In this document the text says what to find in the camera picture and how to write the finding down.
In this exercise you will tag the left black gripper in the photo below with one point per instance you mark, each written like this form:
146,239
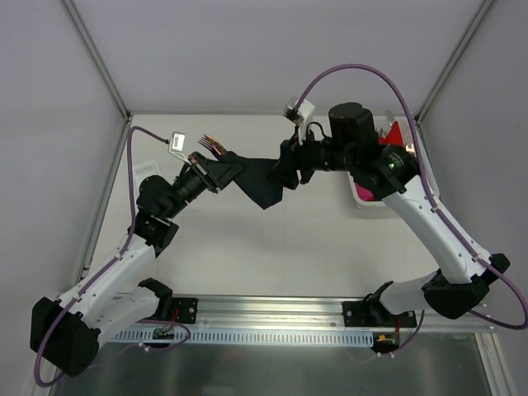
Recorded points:
207,174

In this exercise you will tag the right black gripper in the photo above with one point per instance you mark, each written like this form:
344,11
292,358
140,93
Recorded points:
289,163

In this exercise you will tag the dark purple fork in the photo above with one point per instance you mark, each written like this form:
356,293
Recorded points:
209,143

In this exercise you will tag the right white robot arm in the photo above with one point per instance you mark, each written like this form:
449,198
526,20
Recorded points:
392,174

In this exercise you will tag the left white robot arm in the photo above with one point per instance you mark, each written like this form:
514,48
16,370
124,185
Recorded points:
70,330

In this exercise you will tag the pink rolled napkin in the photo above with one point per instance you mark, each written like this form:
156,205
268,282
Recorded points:
364,194

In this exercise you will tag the red rolled napkin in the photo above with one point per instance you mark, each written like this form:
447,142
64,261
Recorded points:
392,134

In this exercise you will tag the small white utensil tray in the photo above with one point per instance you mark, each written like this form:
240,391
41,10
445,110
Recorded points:
146,169

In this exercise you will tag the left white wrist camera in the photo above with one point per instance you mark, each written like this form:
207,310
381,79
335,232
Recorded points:
175,147

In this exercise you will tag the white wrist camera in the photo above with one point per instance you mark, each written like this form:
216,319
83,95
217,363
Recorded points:
175,147
300,113

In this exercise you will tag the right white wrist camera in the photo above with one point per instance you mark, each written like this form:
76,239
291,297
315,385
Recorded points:
300,113

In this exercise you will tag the aluminium mounting rail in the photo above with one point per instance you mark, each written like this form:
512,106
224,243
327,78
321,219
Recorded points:
305,313

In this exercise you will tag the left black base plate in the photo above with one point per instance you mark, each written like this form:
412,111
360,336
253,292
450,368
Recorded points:
175,310

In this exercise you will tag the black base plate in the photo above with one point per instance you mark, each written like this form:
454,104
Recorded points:
175,310
356,313

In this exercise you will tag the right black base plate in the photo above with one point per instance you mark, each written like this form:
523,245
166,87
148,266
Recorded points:
356,313

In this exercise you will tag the white slotted cable duct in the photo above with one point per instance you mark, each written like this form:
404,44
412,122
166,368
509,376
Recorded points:
252,337

